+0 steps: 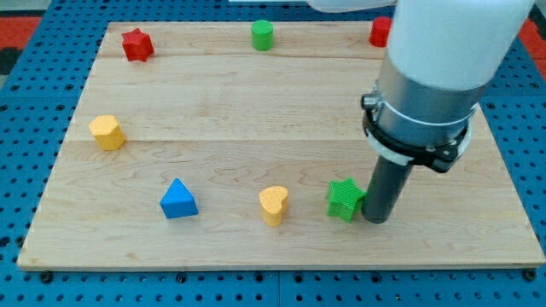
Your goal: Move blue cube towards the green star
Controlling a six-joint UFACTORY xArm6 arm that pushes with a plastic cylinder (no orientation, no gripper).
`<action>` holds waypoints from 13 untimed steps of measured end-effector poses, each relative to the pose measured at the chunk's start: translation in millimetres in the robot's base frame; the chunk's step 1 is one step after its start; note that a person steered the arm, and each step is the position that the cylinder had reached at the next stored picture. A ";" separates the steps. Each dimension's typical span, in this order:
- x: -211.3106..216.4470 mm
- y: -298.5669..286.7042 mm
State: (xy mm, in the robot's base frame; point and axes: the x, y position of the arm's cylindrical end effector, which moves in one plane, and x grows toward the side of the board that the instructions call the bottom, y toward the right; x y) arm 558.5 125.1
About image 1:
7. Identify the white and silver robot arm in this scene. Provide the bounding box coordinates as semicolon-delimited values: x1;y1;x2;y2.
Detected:
362;0;534;173

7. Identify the green star block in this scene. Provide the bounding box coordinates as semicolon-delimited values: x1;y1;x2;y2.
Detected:
327;177;366;223

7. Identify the red star block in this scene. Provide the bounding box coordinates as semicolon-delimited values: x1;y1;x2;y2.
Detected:
122;28;154;62

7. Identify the yellow heart block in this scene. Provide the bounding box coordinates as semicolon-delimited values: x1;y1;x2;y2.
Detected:
258;186;288;227

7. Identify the wooden board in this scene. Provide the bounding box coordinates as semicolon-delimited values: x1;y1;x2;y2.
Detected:
18;21;545;272

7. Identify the blue triangular prism block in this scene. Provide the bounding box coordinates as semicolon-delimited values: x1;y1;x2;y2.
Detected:
160;178;199;219

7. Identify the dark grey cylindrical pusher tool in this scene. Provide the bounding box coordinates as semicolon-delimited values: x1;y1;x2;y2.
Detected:
361;156;413;223

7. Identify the green cylinder block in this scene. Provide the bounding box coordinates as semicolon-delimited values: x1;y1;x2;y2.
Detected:
251;20;274;51

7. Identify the red cylinder block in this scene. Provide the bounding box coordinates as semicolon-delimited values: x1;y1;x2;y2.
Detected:
369;16;392;48

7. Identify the yellow hexagon block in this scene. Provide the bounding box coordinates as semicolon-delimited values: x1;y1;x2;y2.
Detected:
89;114;125;151

